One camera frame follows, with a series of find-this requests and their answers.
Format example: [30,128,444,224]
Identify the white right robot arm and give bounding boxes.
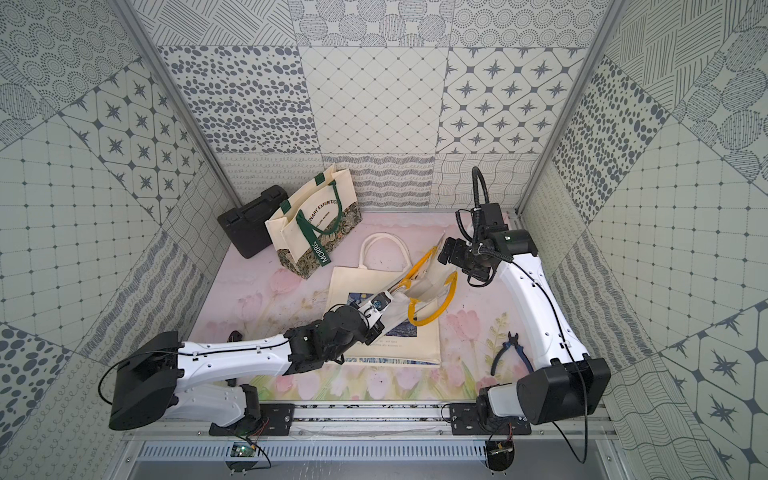
[438,203,611,428]

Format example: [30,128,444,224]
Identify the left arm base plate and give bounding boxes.
[208,403,296,437]

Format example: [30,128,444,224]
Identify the blue handled pliers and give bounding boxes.
[489,331,534,378]

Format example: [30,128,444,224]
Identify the right circuit board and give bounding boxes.
[485,440,516,472]

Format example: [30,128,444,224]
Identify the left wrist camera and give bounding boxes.
[358,291,393,322]

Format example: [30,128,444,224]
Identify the left circuit board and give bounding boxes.
[225,443,259,473]

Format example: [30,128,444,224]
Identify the black corrugated cable hose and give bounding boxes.
[470,166,492,206]

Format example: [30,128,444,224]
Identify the circuit board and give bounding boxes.
[485,440,516,472]
[225,443,259,473]

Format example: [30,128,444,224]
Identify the green handled exhibition tote bag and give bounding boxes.
[265,165,362,279]

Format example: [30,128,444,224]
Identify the black plastic tool case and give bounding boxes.
[217,185,288,259]

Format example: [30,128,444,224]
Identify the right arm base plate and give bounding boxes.
[441,402,532,436]

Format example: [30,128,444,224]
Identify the yellow handled white bag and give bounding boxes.
[379,234,458,334]

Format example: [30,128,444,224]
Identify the starry night canvas tote bag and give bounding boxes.
[326,233,441,368]

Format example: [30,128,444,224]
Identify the aluminium mounting rail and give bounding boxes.
[119,399,613,442]

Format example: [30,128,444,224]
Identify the pink floral table mat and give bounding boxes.
[190,248,528,402]

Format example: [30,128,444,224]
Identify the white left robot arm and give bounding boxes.
[108,301,394,436]

